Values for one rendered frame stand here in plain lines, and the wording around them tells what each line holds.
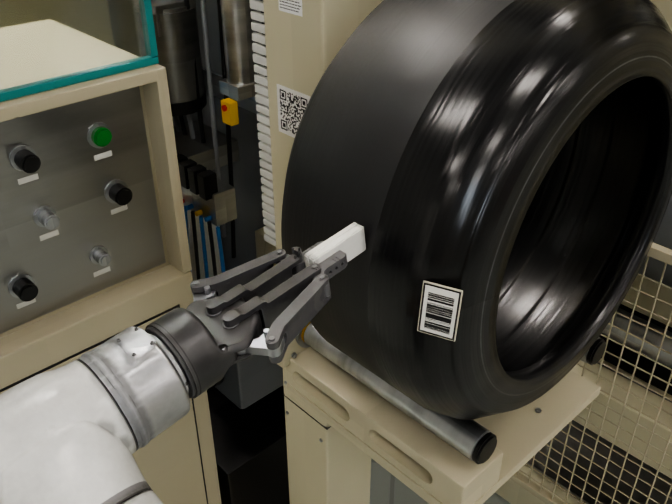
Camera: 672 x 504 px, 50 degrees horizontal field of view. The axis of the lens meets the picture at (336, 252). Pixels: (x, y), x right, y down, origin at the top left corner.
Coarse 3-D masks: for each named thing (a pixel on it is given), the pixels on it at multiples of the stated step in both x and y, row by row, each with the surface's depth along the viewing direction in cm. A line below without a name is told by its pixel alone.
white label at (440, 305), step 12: (432, 288) 70; (444, 288) 69; (432, 300) 70; (444, 300) 70; (456, 300) 69; (420, 312) 71; (432, 312) 71; (444, 312) 70; (456, 312) 70; (420, 324) 72; (432, 324) 71; (444, 324) 71; (456, 324) 70; (444, 336) 72
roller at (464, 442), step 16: (304, 336) 111; (320, 336) 109; (320, 352) 110; (336, 352) 107; (352, 368) 105; (368, 384) 103; (384, 384) 101; (400, 400) 99; (416, 416) 97; (432, 416) 96; (448, 416) 95; (432, 432) 96; (448, 432) 94; (464, 432) 93; (480, 432) 92; (464, 448) 92; (480, 448) 91
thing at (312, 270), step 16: (304, 272) 68; (320, 272) 68; (288, 288) 66; (304, 288) 67; (256, 304) 64; (272, 304) 65; (288, 304) 67; (224, 320) 62; (240, 320) 63; (272, 320) 66
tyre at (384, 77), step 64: (384, 0) 81; (448, 0) 76; (512, 0) 73; (576, 0) 72; (640, 0) 78; (384, 64) 74; (448, 64) 70; (512, 64) 68; (576, 64) 69; (640, 64) 76; (320, 128) 77; (384, 128) 72; (448, 128) 68; (512, 128) 67; (576, 128) 71; (640, 128) 103; (320, 192) 77; (384, 192) 71; (448, 192) 67; (512, 192) 68; (576, 192) 114; (640, 192) 106; (384, 256) 72; (448, 256) 69; (512, 256) 118; (576, 256) 113; (640, 256) 100; (320, 320) 87; (384, 320) 75; (512, 320) 112; (576, 320) 107; (448, 384) 79; (512, 384) 86
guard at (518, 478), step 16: (656, 256) 116; (608, 336) 129; (608, 352) 131; (640, 352) 126; (640, 368) 127; (640, 384) 128; (608, 400) 135; (624, 416) 134; (656, 448) 131; (560, 464) 150; (624, 464) 138; (512, 480) 163; (528, 480) 160; (544, 496) 157; (592, 496) 148; (608, 496) 144
